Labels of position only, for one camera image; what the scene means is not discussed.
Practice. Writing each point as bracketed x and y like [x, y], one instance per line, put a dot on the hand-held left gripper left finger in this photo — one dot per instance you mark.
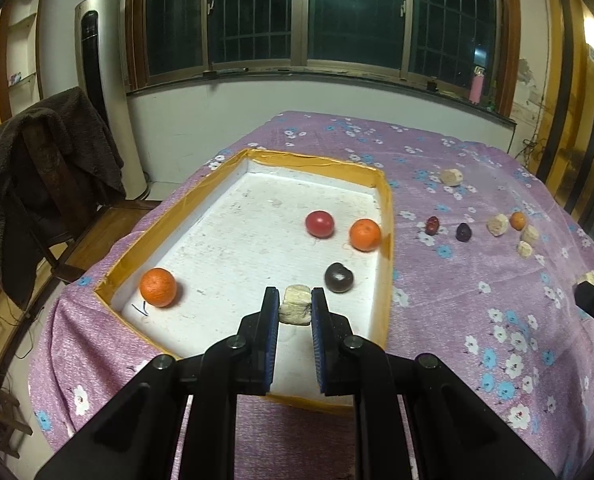
[269, 340]

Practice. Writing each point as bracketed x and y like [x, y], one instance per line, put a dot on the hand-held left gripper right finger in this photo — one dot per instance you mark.
[319, 340]

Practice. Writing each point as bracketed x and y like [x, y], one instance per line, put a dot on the dark purple plum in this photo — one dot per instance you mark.
[338, 277]
[463, 231]

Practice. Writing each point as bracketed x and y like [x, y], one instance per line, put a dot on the yellow-rimmed white tray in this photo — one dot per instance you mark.
[227, 240]

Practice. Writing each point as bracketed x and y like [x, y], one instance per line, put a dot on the large orange tangerine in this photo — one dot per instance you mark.
[365, 234]

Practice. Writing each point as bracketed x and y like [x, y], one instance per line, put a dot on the red tomato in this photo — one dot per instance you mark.
[320, 223]

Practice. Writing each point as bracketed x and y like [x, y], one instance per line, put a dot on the small orange tangerine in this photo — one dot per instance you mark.
[517, 220]

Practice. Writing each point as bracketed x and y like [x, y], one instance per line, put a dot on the medium orange tangerine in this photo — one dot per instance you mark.
[158, 287]

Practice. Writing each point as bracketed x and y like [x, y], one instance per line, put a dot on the red jujube date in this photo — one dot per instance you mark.
[432, 225]

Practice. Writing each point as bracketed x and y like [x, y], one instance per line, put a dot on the purple floral blanket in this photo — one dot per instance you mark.
[452, 335]

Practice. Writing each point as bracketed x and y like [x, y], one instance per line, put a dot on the wooden chair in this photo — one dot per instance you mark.
[112, 220]

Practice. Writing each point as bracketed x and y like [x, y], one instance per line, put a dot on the pink water bottle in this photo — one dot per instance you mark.
[477, 87]

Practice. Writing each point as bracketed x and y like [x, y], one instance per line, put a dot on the small black box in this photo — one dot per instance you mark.
[432, 85]

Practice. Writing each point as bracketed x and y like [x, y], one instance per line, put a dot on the tower air conditioner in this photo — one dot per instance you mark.
[102, 85]

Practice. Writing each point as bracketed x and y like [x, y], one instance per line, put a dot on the chair with dark coat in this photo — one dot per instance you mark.
[7, 170]

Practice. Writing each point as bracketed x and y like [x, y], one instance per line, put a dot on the barred window wooden frame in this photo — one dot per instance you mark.
[357, 10]

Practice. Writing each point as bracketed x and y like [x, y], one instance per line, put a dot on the wall shelf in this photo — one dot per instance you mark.
[17, 80]

